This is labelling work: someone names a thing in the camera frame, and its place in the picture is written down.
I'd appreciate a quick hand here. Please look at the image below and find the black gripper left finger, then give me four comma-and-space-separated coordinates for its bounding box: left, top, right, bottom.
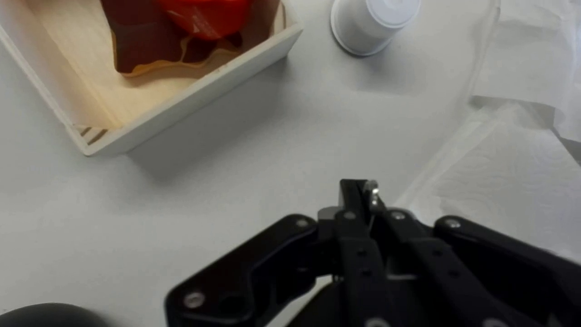
163, 177, 388, 327

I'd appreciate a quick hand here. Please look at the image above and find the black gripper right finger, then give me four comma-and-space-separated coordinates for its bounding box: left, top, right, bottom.
361, 179, 581, 327

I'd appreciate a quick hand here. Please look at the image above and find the crumpled white paper towel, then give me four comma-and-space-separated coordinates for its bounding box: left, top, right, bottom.
395, 0, 581, 263

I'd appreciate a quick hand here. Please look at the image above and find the black tumbler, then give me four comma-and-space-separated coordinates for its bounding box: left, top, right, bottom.
0, 301, 114, 327

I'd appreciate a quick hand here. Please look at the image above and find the pale wooden box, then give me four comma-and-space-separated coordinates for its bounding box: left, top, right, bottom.
0, 0, 304, 159

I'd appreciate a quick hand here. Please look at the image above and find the dark brown piece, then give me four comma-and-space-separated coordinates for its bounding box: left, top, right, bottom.
97, 0, 283, 77

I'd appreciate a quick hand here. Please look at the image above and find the red plastic cup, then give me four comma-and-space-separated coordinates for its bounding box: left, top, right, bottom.
157, 0, 254, 43

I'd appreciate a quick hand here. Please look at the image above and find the small white plastic cup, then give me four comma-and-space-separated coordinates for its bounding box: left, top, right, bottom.
328, 0, 424, 59

